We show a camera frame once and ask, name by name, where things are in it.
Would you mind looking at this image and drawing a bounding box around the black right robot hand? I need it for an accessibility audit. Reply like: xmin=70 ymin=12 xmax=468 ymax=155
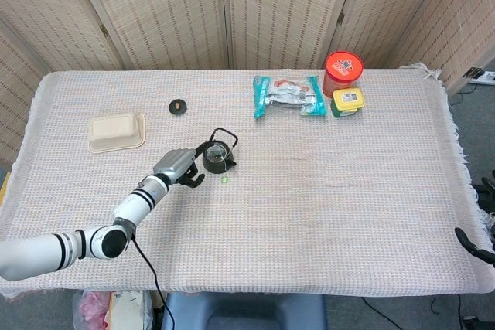
xmin=453 ymin=226 xmax=495 ymax=267

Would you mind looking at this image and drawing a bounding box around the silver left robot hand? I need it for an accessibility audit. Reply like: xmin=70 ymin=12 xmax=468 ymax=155
xmin=152 ymin=143 xmax=212 ymax=189

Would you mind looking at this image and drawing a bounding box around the pyramid tea bag with tag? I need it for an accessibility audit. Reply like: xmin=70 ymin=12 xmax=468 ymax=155
xmin=207 ymin=145 xmax=230 ymax=185

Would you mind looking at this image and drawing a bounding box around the black cast iron teapot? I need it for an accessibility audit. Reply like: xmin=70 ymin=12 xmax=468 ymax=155
xmin=200 ymin=127 xmax=240 ymax=175

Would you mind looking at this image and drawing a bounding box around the metal tea strainer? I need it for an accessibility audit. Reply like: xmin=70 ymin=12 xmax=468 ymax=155
xmin=206 ymin=144 xmax=230 ymax=163

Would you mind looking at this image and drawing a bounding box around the black teapot lid wooden knob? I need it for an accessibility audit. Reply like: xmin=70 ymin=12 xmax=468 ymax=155
xmin=168 ymin=98 xmax=189 ymax=116

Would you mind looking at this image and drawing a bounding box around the pink plastic bag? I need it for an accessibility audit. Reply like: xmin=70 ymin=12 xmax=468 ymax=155
xmin=71 ymin=290 xmax=114 ymax=330

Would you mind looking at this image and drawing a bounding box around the cream plastic food container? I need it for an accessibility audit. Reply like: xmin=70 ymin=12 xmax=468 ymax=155
xmin=87 ymin=111 xmax=147 ymax=154

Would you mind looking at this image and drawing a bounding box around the teal snack package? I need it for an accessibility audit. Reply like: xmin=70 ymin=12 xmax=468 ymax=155
xmin=251 ymin=74 xmax=329 ymax=120

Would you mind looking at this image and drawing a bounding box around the waffle weave tablecloth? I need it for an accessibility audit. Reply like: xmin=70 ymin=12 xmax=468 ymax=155
xmin=0 ymin=62 xmax=495 ymax=301

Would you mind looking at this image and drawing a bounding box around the white paper box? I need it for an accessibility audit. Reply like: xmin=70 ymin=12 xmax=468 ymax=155
xmin=108 ymin=290 xmax=154 ymax=330

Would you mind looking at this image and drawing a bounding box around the woven folding screen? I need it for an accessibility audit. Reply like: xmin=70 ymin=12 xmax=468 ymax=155
xmin=0 ymin=0 xmax=495 ymax=168

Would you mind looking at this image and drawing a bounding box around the blue grey chair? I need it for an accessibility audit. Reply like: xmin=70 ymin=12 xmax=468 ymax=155
xmin=161 ymin=291 xmax=328 ymax=330

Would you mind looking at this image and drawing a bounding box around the white power strip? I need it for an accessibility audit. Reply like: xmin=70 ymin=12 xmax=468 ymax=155
xmin=469 ymin=70 xmax=495 ymax=86

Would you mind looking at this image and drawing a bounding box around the green tub with yellow lid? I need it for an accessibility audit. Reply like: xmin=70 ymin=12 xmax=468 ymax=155
xmin=329 ymin=87 xmax=367 ymax=119

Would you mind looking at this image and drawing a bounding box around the orange jar with red lid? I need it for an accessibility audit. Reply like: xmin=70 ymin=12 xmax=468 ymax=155
xmin=323 ymin=49 xmax=365 ymax=99

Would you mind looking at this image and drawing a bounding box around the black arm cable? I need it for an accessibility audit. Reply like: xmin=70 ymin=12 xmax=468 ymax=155
xmin=130 ymin=234 xmax=176 ymax=330

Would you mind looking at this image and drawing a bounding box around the black floor cable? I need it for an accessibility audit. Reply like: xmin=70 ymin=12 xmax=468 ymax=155
xmin=360 ymin=296 xmax=396 ymax=320

